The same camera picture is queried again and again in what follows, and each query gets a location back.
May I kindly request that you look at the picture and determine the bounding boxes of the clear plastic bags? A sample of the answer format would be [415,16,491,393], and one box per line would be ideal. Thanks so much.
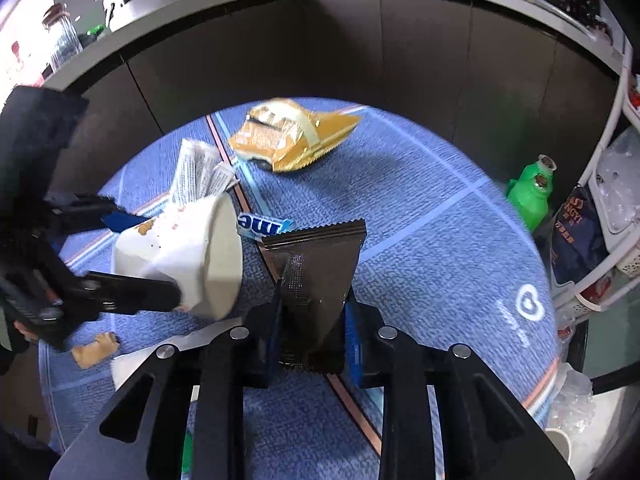
[597,127,640,233]

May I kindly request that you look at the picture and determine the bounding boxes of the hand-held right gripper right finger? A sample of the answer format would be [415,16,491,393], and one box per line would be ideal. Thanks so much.
[344,294,576,480]

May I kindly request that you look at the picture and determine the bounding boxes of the white storage rack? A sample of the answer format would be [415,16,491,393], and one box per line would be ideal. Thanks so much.
[552,35,640,311]

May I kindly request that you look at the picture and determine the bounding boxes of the green plastic bottle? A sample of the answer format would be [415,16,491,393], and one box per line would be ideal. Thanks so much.
[505,155,558,231]

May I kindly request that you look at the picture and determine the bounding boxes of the dark brown foil wrapper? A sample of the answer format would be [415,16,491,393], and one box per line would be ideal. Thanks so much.
[260,219,368,375]

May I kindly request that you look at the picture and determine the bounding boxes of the dark blue shopping bag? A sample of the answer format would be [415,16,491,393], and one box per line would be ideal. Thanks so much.
[550,185,613,286]

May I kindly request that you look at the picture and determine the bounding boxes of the gold snack bag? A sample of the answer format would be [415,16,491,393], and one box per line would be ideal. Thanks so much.
[229,99,362,175]

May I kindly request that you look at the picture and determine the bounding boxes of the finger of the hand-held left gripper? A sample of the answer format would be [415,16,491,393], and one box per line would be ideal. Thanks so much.
[44,192,147,235]
[70,270,184,317]

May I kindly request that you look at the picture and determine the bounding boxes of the kitchen counter with dark cabinets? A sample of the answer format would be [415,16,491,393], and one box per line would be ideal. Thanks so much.
[37,0,626,196]

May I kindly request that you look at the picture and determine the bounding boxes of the white plastic bucket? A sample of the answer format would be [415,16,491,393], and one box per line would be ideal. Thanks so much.
[545,427,573,467]

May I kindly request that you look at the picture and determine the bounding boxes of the white printed sachet wrapper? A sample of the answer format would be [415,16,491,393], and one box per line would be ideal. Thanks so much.
[172,139,238,208]

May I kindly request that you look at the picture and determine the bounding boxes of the glass jar with brown lid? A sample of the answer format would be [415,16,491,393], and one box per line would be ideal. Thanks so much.
[42,4,83,68]

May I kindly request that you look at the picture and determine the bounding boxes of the brown paper scrap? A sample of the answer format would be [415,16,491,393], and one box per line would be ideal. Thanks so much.
[71,332,120,370]

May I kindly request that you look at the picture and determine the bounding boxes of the clear plastic bag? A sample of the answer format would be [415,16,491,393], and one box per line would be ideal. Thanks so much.
[547,362,593,431]

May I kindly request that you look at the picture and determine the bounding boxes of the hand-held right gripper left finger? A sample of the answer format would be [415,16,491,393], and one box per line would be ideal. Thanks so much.
[49,280,283,480]

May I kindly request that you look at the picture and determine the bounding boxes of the blue gum wrapper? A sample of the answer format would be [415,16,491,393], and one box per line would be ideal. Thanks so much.
[237,212,296,238]

